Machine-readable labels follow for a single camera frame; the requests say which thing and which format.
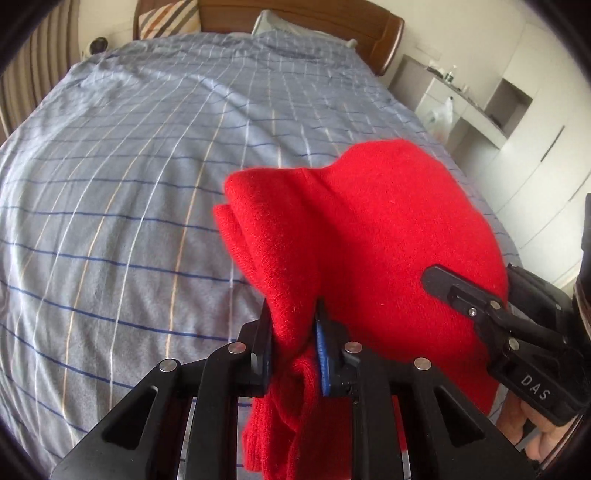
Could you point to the white wardrobe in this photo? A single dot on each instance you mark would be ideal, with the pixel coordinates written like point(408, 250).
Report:
point(531, 184)

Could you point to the beige curtain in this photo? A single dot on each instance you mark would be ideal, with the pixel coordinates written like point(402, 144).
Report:
point(27, 83)

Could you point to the white desk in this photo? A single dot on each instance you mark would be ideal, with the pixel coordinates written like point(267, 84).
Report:
point(429, 92)

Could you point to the wooden headboard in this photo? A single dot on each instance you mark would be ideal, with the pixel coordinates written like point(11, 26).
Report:
point(369, 32)

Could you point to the white pillow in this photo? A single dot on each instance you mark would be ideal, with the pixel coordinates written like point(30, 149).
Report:
point(286, 27)

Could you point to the striped pillow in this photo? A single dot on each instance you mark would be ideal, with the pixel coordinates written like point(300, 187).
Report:
point(166, 18)

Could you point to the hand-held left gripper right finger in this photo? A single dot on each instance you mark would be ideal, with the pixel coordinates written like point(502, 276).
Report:
point(323, 360)

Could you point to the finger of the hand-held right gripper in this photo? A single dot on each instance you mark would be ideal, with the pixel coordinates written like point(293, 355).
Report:
point(461, 290)
point(535, 295)

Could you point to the person's right hand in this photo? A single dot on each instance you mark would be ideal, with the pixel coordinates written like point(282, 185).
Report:
point(545, 438)

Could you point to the bottles on desk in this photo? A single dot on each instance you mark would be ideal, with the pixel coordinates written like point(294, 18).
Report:
point(445, 74)

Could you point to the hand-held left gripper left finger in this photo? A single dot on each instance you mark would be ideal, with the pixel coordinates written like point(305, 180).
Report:
point(261, 364)

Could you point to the blue plaid bed cover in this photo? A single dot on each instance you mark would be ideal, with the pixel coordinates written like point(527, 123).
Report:
point(138, 184)

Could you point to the small round white device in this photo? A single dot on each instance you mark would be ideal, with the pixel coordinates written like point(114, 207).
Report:
point(97, 46)

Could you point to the red sweater with white print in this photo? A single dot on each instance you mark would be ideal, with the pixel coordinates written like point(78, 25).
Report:
point(369, 230)

